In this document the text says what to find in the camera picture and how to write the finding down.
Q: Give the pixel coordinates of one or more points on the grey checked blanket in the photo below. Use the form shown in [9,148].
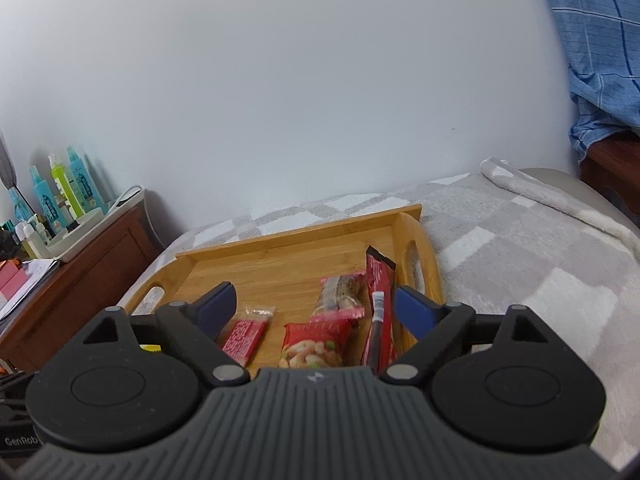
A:
[525,285]

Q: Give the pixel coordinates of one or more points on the small teal bottle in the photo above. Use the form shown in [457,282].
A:
[20,207]

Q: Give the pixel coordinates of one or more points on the white power strip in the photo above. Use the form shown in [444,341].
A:
[125,202]

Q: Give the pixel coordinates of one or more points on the wooden tray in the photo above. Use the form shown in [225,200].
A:
[290,270]

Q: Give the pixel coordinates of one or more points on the yellow white biscuit packet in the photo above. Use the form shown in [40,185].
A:
[150,347]

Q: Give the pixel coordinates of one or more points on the red gold peanut packet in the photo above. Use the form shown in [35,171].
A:
[312,345]

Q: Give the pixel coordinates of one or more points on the yellow-green spray bottle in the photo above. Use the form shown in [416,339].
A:
[65,185]

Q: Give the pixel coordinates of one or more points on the beige mattress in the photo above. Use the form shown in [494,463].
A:
[570,190]

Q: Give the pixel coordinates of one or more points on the teal spray bottle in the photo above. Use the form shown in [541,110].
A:
[82,180]
[47,200]

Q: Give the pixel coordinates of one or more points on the white round tray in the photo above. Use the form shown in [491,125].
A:
[75,237]

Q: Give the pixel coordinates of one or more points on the small white bottle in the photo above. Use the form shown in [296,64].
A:
[25,232]

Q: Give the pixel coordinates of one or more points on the stack of papers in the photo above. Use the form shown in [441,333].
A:
[37,280]

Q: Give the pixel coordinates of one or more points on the pink clear nut bar packet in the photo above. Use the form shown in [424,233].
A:
[337,295]

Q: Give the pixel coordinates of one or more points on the wooden bed frame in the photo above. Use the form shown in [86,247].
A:
[615,175]

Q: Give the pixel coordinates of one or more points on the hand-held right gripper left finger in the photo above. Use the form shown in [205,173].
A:
[217,310]

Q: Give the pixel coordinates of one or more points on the blue plaid cloth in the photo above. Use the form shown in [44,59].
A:
[600,35]

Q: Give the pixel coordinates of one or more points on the wooden cabinet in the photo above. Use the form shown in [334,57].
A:
[85,280]

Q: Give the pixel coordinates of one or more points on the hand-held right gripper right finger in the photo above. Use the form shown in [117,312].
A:
[417,310]

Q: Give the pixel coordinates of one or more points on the grey white fan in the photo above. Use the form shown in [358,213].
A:
[9,165]

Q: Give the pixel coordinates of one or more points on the red biscuit packet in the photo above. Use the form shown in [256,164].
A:
[245,337]

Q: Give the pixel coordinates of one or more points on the long red stick packet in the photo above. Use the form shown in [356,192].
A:
[380,310]

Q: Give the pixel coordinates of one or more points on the pink box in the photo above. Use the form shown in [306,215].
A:
[12,285]

